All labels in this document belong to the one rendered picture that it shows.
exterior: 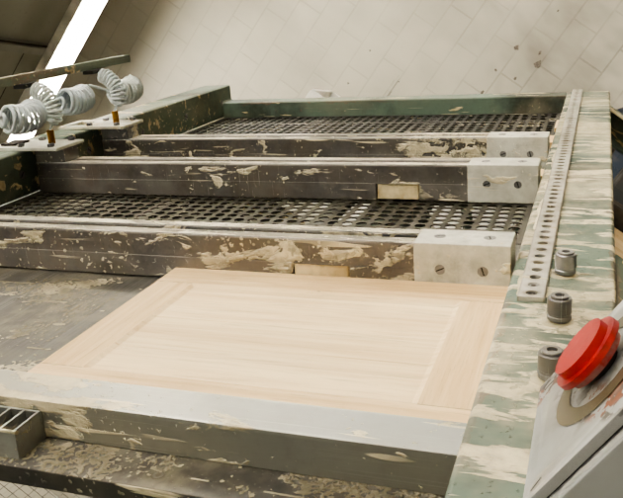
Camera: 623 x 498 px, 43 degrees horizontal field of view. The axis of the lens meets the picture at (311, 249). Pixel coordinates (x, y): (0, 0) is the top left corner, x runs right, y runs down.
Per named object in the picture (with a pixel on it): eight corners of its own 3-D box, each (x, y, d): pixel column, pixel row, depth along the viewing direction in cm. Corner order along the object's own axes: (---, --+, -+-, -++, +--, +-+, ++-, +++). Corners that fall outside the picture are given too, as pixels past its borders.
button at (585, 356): (647, 363, 33) (606, 333, 34) (585, 423, 35) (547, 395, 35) (643, 325, 37) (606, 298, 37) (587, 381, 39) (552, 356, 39)
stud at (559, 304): (571, 326, 81) (572, 299, 80) (546, 325, 82) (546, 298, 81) (572, 317, 83) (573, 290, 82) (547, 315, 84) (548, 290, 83)
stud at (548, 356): (565, 386, 69) (566, 356, 68) (536, 384, 70) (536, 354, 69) (566, 373, 71) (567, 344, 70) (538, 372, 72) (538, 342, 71)
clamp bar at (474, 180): (536, 207, 139) (539, 68, 132) (-6, 194, 179) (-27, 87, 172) (541, 192, 148) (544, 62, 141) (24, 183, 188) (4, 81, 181)
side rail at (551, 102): (565, 132, 231) (566, 95, 228) (224, 135, 268) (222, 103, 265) (566, 127, 239) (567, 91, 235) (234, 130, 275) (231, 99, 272)
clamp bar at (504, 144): (546, 172, 162) (549, 53, 155) (64, 168, 202) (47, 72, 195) (549, 162, 171) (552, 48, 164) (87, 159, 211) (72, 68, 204)
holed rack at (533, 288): (544, 302, 87) (544, 297, 87) (516, 300, 88) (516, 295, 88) (582, 91, 234) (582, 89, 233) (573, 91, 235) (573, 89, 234)
